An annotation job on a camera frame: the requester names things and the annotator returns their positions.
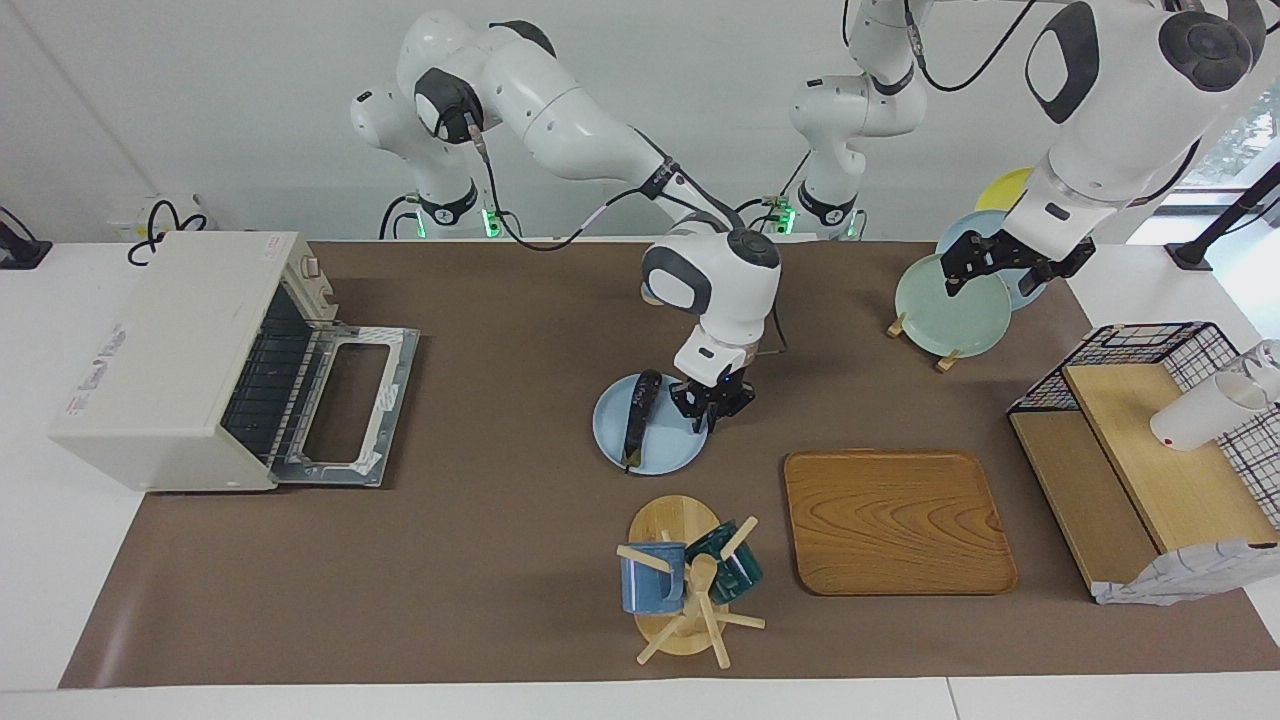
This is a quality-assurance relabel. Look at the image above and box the dark purple eggplant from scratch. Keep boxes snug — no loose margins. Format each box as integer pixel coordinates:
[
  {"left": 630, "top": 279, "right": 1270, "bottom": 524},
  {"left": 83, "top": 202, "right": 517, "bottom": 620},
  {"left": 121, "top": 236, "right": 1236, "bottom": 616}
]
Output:
[{"left": 622, "top": 369, "right": 664, "bottom": 471}]

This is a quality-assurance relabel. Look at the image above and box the glass oven door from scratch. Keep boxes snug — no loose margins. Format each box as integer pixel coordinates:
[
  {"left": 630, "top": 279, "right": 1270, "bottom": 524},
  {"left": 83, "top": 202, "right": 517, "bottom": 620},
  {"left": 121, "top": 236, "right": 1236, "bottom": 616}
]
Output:
[{"left": 270, "top": 322, "right": 421, "bottom": 489}]

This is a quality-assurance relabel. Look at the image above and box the cream toaster oven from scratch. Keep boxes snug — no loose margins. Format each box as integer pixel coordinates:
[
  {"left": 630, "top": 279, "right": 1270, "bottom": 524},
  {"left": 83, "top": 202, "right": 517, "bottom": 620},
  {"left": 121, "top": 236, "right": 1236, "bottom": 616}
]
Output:
[{"left": 50, "top": 232, "right": 331, "bottom": 493}]

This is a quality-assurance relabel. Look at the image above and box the pale green plate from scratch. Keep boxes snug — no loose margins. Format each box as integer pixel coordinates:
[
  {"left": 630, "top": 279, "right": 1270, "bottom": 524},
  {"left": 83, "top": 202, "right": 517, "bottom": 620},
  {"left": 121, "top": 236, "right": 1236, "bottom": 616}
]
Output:
[{"left": 894, "top": 253, "right": 1013, "bottom": 359}]

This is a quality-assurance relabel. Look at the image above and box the racked light blue plate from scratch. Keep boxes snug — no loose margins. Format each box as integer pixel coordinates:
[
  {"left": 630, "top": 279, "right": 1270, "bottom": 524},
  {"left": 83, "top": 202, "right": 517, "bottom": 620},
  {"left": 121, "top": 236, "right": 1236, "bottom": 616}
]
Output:
[{"left": 935, "top": 209, "right": 1053, "bottom": 311}]

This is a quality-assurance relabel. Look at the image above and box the yellow plate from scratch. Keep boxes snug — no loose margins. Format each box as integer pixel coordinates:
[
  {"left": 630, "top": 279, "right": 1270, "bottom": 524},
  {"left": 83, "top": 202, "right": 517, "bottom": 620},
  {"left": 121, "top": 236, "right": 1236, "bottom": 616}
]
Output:
[{"left": 975, "top": 167, "right": 1033, "bottom": 214}]

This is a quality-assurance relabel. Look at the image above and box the wooden plate rack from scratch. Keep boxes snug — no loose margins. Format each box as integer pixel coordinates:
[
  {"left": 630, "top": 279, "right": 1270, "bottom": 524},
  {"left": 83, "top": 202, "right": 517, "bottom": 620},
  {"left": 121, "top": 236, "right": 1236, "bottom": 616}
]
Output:
[{"left": 886, "top": 312, "right": 961, "bottom": 373}]

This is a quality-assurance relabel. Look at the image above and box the wooden mug tree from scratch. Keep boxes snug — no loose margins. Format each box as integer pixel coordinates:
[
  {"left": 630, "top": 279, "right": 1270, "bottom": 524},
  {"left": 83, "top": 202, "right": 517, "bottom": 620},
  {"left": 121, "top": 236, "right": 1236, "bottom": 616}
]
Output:
[{"left": 615, "top": 495, "right": 767, "bottom": 669}]

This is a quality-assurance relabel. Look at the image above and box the black angled stand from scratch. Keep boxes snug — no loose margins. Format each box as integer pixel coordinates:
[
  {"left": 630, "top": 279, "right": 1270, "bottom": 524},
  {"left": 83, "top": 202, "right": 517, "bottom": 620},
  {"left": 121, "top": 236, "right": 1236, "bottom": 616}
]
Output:
[{"left": 1165, "top": 160, "right": 1280, "bottom": 271}]

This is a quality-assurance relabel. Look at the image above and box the dark green mug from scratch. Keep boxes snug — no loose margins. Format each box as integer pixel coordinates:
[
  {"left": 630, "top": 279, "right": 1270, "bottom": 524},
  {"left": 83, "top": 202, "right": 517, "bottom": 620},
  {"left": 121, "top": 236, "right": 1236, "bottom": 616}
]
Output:
[{"left": 686, "top": 521, "right": 764, "bottom": 605}]

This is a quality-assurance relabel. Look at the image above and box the wooden tray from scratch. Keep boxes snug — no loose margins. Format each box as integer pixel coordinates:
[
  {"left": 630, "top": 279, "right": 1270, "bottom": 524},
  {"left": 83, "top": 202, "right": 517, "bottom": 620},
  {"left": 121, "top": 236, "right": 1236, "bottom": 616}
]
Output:
[{"left": 783, "top": 449, "right": 1018, "bottom": 597}]

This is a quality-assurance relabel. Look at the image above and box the blue mug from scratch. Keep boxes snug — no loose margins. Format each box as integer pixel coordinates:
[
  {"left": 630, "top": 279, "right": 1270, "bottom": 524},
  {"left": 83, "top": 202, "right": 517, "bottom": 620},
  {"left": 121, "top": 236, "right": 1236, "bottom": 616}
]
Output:
[{"left": 620, "top": 542, "right": 689, "bottom": 615}]

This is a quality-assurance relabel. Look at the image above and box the white cup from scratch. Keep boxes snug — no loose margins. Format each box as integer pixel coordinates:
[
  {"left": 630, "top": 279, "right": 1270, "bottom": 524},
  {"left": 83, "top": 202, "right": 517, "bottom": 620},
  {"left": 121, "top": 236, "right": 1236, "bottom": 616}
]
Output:
[{"left": 1149, "top": 372, "right": 1271, "bottom": 453}]

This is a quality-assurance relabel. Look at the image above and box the clear glass cup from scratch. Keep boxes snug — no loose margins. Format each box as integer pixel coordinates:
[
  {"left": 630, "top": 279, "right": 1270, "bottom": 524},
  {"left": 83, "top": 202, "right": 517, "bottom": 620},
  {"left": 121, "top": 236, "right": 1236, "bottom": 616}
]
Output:
[{"left": 1240, "top": 340, "right": 1280, "bottom": 401}]

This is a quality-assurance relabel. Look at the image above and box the window with greenery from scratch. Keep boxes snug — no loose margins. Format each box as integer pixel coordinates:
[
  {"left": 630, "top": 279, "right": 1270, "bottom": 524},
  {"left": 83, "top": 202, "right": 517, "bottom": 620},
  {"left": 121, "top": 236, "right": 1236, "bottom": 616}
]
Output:
[{"left": 1185, "top": 85, "right": 1280, "bottom": 191}]

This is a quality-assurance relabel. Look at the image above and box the brown table mat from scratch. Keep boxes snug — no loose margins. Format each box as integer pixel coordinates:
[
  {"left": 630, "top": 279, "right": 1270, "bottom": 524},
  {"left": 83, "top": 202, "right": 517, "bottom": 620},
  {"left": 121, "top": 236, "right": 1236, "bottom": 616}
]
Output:
[{"left": 58, "top": 240, "right": 1280, "bottom": 689}]

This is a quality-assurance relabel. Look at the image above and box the white marbled cloth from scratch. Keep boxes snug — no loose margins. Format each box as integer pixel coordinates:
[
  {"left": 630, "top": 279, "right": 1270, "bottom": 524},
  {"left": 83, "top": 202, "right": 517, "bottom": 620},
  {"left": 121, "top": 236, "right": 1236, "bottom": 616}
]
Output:
[{"left": 1093, "top": 540, "right": 1280, "bottom": 606}]

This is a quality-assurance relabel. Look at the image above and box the white power strip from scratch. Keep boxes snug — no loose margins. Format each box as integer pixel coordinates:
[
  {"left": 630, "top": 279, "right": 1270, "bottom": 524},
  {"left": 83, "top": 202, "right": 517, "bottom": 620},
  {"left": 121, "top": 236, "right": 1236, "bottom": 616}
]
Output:
[{"left": 108, "top": 193, "right": 206, "bottom": 243}]

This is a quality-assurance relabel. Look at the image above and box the black table clamp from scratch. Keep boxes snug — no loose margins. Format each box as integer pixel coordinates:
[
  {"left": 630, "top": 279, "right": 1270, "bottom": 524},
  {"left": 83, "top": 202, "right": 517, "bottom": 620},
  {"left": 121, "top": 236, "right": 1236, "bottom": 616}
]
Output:
[{"left": 0, "top": 205, "right": 53, "bottom": 271}]

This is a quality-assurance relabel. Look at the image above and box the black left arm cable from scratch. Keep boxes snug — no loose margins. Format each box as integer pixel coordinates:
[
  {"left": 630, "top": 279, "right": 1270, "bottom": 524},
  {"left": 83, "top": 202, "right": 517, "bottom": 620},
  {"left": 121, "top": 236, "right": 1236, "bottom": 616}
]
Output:
[{"left": 905, "top": 0, "right": 1041, "bottom": 93}]

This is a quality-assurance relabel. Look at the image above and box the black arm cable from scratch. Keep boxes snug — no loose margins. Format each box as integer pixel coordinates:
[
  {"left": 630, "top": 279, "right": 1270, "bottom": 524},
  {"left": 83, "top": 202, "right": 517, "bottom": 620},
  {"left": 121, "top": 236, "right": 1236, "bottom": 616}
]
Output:
[
  {"left": 905, "top": 0, "right": 1041, "bottom": 93},
  {"left": 465, "top": 125, "right": 761, "bottom": 252}
]

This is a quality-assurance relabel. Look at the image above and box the black left base cable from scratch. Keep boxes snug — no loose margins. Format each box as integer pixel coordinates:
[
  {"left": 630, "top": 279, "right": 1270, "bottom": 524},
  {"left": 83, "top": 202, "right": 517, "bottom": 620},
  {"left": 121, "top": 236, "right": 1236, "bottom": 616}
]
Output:
[{"left": 735, "top": 150, "right": 813, "bottom": 239}]

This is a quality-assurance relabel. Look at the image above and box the wire and wood shelf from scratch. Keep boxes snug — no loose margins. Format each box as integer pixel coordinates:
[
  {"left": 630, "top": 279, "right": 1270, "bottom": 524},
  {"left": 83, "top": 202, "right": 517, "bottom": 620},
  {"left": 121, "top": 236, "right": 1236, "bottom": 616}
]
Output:
[{"left": 1006, "top": 322, "right": 1280, "bottom": 601}]

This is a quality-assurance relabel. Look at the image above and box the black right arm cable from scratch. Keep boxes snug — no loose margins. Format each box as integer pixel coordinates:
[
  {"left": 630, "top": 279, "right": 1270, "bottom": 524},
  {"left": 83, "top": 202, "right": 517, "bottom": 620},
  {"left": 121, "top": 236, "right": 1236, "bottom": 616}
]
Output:
[{"left": 465, "top": 125, "right": 761, "bottom": 252}]

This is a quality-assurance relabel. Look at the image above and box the loose black cord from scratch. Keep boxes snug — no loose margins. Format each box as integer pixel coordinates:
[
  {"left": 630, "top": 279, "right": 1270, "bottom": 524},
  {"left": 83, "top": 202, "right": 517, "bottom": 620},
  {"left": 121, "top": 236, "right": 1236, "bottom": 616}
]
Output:
[{"left": 127, "top": 199, "right": 209, "bottom": 267}]

